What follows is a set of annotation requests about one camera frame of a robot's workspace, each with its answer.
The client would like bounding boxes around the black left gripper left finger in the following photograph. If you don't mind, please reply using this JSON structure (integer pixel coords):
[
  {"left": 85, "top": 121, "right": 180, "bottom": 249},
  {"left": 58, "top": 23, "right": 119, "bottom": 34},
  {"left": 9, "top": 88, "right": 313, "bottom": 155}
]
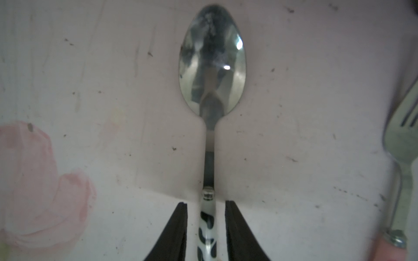
[{"left": 145, "top": 202, "right": 188, "bottom": 261}]

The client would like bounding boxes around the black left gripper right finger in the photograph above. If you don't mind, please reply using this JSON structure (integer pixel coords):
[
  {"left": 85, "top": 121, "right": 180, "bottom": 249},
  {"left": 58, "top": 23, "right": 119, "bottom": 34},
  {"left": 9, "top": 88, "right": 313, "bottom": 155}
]
[{"left": 225, "top": 201, "right": 270, "bottom": 261}]

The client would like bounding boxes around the pink handle fork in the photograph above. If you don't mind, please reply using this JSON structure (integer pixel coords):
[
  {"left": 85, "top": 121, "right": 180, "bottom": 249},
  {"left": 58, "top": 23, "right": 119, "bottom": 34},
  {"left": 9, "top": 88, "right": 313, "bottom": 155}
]
[{"left": 370, "top": 79, "right": 418, "bottom": 261}]

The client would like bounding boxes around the cow pattern handle spoon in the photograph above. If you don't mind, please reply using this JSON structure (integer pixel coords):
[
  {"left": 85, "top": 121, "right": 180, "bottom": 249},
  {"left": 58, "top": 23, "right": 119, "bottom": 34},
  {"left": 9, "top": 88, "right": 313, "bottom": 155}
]
[{"left": 179, "top": 4, "right": 247, "bottom": 261}]

